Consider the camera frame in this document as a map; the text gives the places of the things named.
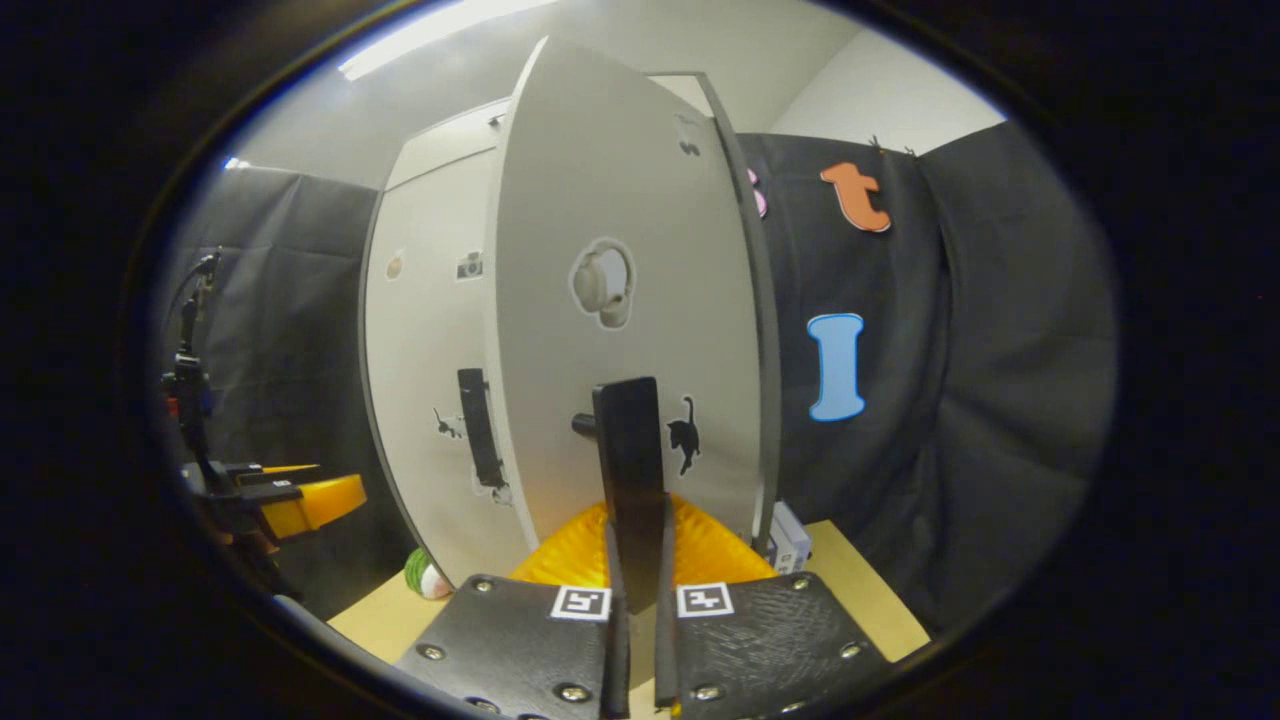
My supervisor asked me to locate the small white box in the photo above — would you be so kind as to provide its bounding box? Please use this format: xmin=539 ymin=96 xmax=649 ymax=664
xmin=763 ymin=500 xmax=814 ymax=574

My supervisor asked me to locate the green white striped ball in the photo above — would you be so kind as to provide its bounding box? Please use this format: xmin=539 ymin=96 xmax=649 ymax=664
xmin=404 ymin=547 xmax=453 ymax=601

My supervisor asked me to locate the white double-door shoe cabinet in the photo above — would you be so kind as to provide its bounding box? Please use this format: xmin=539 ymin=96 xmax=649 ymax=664
xmin=358 ymin=70 xmax=783 ymax=591

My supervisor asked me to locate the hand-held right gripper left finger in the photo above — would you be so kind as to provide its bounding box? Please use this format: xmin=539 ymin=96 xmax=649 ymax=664
xmin=393 ymin=500 xmax=635 ymax=720

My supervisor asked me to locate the black backdrop cloth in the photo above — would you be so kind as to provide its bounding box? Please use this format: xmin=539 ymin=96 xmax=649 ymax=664
xmin=735 ymin=120 xmax=1119 ymax=636
xmin=170 ymin=165 xmax=421 ymax=611

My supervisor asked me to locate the white cabinet door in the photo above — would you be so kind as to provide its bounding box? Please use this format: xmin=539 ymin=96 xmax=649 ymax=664
xmin=360 ymin=150 xmax=531 ymax=586
xmin=483 ymin=35 xmax=783 ymax=591

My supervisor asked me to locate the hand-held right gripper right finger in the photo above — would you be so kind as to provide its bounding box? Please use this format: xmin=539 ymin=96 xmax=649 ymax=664
xmin=654 ymin=497 xmax=893 ymax=720

